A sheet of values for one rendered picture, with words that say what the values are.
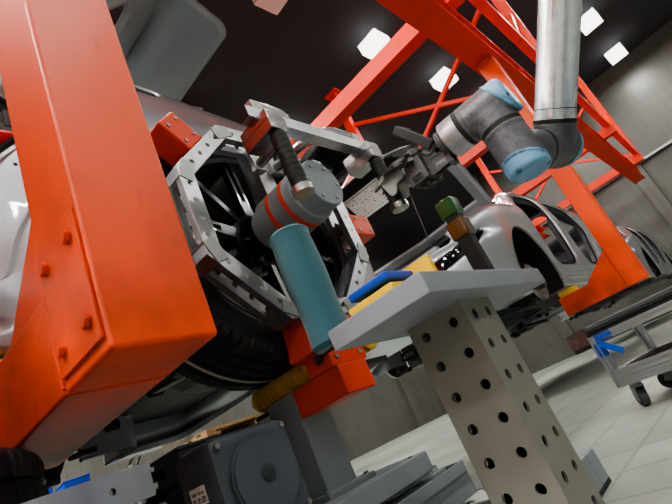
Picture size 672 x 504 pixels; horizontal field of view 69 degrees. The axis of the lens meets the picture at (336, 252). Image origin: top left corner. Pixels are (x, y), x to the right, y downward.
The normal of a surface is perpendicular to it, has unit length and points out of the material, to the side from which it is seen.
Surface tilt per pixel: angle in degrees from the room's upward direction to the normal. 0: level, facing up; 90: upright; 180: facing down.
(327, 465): 90
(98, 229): 90
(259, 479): 90
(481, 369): 90
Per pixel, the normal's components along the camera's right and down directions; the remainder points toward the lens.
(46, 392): -0.65, -0.02
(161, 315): 0.66, -0.52
